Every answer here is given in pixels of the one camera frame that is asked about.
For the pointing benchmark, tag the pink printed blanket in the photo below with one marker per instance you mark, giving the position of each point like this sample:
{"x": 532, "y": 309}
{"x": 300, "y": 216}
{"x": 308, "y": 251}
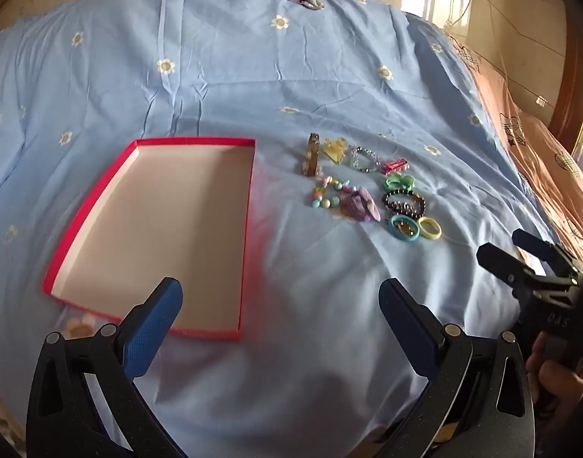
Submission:
{"x": 530, "y": 152}

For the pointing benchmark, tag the pink hair clip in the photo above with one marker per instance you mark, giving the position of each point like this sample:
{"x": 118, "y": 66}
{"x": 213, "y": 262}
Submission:
{"x": 395, "y": 166}

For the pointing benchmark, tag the person's right hand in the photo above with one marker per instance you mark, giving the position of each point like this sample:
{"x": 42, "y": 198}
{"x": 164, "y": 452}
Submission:
{"x": 556, "y": 384}

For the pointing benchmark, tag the brown wooden frame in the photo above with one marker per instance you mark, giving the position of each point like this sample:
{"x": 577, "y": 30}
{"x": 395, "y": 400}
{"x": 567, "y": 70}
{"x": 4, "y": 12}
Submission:
{"x": 573, "y": 71}

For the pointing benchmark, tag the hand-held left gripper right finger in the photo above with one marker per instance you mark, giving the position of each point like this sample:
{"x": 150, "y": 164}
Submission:
{"x": 408, "y": 324}

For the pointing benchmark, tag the yellow hair claw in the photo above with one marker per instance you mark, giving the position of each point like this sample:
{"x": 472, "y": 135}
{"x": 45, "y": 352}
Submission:
{"x": 334, "y": 152}

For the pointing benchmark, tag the red shallow cardboard box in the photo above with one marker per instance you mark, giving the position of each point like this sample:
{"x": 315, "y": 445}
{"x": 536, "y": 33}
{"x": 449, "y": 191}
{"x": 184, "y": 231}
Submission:
{"x": 153, "y": 229}

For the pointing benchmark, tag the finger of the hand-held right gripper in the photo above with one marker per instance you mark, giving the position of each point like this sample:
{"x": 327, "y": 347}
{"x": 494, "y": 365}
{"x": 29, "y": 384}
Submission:
{"x": 499, "y": 262}
{"x": 534, "y": 244}

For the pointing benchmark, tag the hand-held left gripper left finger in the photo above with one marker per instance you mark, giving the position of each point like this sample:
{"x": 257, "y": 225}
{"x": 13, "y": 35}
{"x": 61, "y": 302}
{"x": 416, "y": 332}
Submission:
{"x": 151, "y": 329}

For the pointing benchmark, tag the blue flowered bed sheet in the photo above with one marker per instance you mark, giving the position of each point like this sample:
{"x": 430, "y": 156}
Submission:
{"x": 224, "y": 81}

